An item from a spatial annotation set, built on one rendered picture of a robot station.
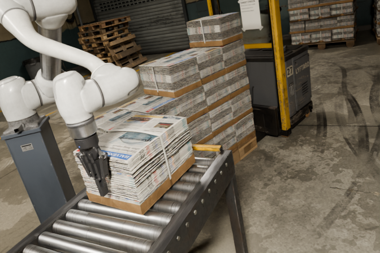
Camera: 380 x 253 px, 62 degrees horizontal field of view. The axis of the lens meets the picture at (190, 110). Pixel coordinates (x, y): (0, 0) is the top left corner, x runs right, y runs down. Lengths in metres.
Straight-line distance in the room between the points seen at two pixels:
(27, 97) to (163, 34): 8.23
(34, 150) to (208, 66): 1.38
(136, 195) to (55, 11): 0.82
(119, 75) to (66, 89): 0.18
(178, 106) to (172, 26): 7.47
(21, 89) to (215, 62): 1.42
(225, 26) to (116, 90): 1.75
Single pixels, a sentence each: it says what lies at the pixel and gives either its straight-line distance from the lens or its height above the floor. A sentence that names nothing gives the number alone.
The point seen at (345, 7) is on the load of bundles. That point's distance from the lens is 6.80.
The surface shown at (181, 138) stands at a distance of 1.32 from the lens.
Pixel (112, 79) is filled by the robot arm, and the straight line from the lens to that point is 1.08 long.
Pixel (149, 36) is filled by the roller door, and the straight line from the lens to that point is 10.18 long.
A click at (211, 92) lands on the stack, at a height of 0.74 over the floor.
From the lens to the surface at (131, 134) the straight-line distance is 1.29.
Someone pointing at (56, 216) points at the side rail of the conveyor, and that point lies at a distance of 1.40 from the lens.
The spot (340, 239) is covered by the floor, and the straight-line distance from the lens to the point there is 2.20.
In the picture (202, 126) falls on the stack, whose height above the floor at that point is 0.52.
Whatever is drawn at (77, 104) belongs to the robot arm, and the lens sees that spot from 1.03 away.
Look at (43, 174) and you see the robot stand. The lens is 1.98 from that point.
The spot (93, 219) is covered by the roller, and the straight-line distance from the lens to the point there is 1.30.
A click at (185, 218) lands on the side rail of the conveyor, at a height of 0.80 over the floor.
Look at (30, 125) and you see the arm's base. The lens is 1.89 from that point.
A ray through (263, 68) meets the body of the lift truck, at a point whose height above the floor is 0.68.
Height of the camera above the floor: 1.49
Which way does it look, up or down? 20 degrees down
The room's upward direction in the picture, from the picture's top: 12 degrees counter-clockwise
